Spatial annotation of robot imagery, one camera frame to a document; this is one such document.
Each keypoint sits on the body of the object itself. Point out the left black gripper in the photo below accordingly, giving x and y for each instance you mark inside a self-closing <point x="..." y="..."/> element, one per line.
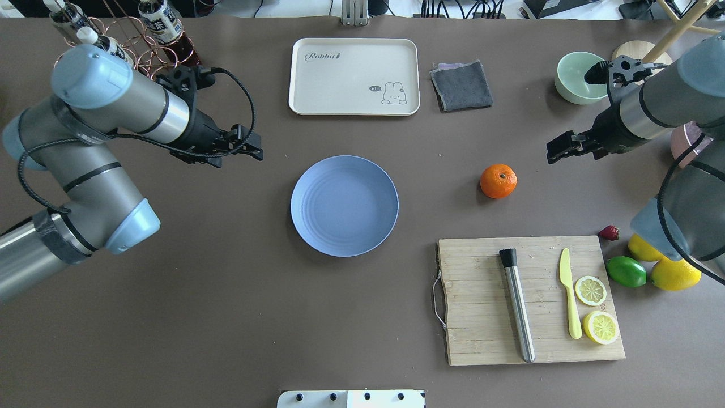
<point x="202" y="132"/>

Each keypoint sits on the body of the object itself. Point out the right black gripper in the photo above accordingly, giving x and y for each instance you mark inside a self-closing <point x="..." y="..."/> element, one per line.
<point x="608" y="129"/>

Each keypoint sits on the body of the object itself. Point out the orange mandarin fruit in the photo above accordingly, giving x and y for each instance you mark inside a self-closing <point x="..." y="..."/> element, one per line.
<point x="498" y="181"/>

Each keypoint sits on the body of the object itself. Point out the blue round plate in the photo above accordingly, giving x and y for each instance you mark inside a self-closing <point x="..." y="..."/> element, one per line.
<point x="344" y="206"/>

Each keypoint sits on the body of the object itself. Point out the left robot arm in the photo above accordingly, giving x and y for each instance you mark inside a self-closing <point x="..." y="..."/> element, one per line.
<point x="63" y="162"/>

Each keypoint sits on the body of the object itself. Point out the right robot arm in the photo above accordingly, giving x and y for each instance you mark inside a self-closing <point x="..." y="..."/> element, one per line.
<point x="684" y="100"/>

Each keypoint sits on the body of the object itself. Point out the mint green bowl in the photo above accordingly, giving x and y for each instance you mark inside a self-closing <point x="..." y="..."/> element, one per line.
<point x="570" y="79"/>

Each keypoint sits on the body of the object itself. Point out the small red strawberry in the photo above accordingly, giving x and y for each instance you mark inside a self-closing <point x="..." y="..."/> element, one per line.
<point x="610" y="233"/>

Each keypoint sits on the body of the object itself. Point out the pink ice bowl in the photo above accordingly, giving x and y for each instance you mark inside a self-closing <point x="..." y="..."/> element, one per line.
<point x="683" y="137"/>

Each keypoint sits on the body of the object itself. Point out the wooden cup stand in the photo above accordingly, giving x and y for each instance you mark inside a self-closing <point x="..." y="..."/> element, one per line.
<point x="683" y="22"/>

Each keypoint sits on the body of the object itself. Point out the upper whole lemon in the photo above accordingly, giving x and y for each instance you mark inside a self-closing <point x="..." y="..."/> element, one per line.
<point x="642" y="250"/>

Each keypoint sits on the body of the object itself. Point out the whole lemon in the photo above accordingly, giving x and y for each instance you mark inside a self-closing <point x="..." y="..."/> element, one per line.
<point x="674" y="275"/>
<point x="642" y="250"/>

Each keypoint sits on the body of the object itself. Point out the yellow plastic knife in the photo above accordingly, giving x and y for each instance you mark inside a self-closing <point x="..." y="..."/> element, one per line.
<point x="566" y="279"/>

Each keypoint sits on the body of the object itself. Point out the grey folded cloth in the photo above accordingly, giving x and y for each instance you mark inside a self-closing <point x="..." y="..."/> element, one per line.
<point x="461" y="86"/>

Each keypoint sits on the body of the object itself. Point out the steel muddler black tip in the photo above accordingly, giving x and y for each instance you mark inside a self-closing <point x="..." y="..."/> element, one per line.
<point x="509" y="261"/>

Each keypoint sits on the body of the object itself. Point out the cream rabbit tray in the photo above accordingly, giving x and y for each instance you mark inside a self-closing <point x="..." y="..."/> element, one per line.
<point x="354" y="77"/>

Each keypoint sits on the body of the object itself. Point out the green lime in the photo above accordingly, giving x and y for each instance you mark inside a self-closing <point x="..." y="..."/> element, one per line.
<point x="626" y="271"/>

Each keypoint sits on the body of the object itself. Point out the back right tea bottle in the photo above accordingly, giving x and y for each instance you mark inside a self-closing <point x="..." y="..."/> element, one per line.
<point x="166" y="28"/>

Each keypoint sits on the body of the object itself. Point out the tea bottle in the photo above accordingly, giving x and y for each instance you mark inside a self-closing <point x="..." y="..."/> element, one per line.
<point x="166" y="28"/>
<point x="68" y="19"/>
<point x="87" y="35"/>

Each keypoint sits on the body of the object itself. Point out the upper lemon half slice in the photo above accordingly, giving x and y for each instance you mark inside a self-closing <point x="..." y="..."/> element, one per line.
<point x="590" y="291"/>

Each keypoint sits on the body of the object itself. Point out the lemon half slice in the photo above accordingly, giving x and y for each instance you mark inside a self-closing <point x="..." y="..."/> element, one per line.
<point x="590" y="291"/>
<point x="601" y="327"/>

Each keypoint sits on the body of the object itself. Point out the lower whole lemon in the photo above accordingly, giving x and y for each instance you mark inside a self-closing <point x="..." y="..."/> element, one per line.
<point x="674" y="275"/>

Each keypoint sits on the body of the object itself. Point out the lower lemon half slice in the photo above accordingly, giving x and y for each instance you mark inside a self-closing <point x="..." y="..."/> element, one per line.
<point x="601" y="327"/>

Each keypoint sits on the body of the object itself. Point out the front tea bottle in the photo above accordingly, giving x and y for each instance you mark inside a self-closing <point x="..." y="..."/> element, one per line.
<point x="87" y="35"/>

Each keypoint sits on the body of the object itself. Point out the back left tea bottle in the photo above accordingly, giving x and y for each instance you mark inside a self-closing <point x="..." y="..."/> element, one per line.
<point x="68" y="19"/>

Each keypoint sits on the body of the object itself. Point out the copper wire bottle rack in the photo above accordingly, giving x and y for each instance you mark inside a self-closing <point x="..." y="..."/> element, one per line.
<point x="129" y="30"/>

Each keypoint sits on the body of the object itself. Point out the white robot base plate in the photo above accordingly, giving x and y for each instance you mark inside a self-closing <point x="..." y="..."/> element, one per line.
<point x="353" y="398"/>

